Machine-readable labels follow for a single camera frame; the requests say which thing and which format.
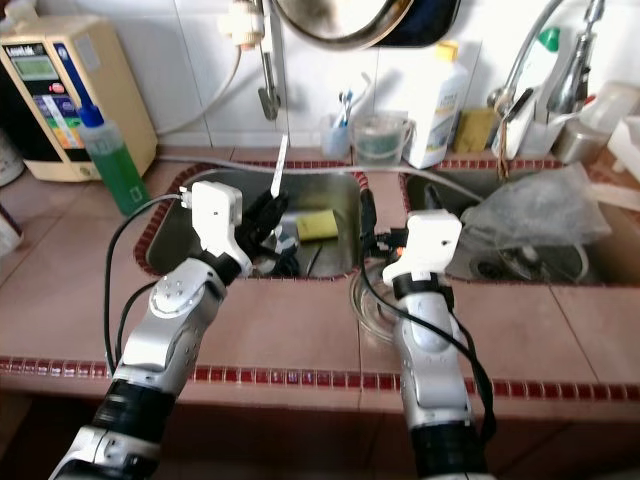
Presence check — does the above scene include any blue rabbit mug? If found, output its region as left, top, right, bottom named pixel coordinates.
left=265, top=225, right=306, bottom=276

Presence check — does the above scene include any shallow stainless steel bowl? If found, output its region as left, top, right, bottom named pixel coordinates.
left=350, top=265, right=411, bottom=346

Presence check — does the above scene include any bright yellow sponge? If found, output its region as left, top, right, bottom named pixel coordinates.
left=295, top=208, right=339, bottom=244

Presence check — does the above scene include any stainless steel sink basin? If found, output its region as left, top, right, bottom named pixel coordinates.
left=140, top=165, right=381, bottom=281
left=398, top=170, right=640, bottom=286

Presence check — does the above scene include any mustard yellow sponge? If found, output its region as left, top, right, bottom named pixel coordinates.
left=450, top=108, right=496, bottom=156

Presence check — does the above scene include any white bottle yellow cap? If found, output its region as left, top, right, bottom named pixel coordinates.
left=405, top=40, right=471, bottom=169

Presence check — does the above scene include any small clear toothbrush cup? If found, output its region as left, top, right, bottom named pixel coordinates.
left=320, top=115, right=354, bottom=159

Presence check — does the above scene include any clear plastic bag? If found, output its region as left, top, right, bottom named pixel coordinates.
left=460, top=165, right=611, bottom=251

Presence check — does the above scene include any chrome gooseneck spout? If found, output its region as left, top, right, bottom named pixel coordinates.
left=488, top=0, right=581, bottom=121

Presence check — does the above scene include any green dish soap bottle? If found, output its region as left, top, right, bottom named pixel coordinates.
left=78, top=105, right=151, bottom=216

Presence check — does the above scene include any small stainless steel cup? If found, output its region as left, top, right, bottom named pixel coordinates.
left=550, top=120, right=606, bottom=166

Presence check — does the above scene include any white printed mug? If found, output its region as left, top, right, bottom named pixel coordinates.
left=0, top=205, right=21, bottom=256

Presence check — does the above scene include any large white plastic jar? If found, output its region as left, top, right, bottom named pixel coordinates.
left=0, top=130, right=26, bottom=186

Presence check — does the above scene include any beige water ionizer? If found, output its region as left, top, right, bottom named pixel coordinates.
left=0, top=15, right=159, bottom=181

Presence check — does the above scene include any chrome sink faucet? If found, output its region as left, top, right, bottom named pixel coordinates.
left=545, top=0, right=606, bottom=116

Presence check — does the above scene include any white plastic dish rack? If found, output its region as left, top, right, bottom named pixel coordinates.
left=605, top=115, right=640, bottom=181

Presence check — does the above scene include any white bottle green cap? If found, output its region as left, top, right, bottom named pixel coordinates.
left=510, top=25, right=566, bottom=131

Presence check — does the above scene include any hanging steel wok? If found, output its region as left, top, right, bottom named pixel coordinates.
left=272, top=0, right=461, bottom=51

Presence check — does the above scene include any brown cabinet front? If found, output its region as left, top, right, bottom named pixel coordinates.
left=0, top=390, right=640, bottom=480

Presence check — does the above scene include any translucent white plastic cup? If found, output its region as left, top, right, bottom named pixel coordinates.
left=585, top=80, right=640, bottom=131

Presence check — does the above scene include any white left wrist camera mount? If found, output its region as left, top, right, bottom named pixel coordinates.
left=190, top=180, right=251, bottom=269

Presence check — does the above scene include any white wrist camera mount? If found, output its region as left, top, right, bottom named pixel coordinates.
left=190, top=180, right=251, bottom=269
left=380, top=210, right=463, bottom=291

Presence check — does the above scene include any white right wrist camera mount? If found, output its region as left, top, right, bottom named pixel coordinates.
left=380, top=210, right=463, bottom=291

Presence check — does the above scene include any white counter hose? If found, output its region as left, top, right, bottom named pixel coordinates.
left=155, top=150, right=471, bottom=201

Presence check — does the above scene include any chrome wall tap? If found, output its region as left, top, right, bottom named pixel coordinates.
left=228, top=0, right=283, bottom=123

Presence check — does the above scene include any white wall hose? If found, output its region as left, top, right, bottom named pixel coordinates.
left=155, top=30, right=261, bottom=136

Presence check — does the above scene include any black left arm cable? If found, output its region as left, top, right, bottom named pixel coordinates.
left=102, top=193, right=196, bottom=376

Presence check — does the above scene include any cream plastic handle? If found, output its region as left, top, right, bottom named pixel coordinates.
left=585, top=180, right=640, bottom=213

